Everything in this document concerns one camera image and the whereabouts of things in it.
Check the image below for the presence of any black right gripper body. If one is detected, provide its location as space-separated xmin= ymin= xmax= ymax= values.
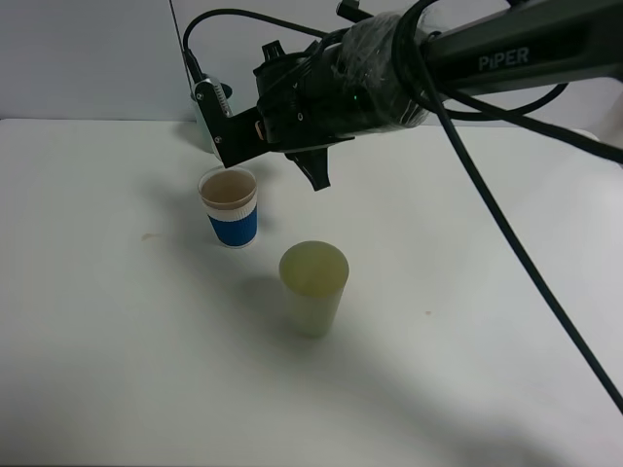
xmin=223 ymin=41 xmax=360 ymax=165

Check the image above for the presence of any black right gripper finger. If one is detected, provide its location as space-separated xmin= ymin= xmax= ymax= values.
xmin=285 ymin=148 xmax=331 ymax=192

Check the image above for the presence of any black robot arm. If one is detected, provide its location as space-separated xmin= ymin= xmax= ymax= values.
xmin=214 ymin=1 xmax=622 ymax=190

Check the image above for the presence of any glass cup with blue sleeve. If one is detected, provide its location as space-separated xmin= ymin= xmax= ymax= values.
xmin=198 ymin=167 xmax=258 ymax=248

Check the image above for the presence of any teal plastic cup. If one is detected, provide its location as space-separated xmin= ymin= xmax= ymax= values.
xmin=191 ymin=93 xmax=220 ymax=160

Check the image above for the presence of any light green plastic cup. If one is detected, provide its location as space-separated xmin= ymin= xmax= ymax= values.
xmin=278 ymin=240 xmax=349 ymax=339

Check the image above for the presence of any black cable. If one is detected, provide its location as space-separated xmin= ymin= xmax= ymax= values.
xmin=182 ymin=0 xmax=623 ymax=419

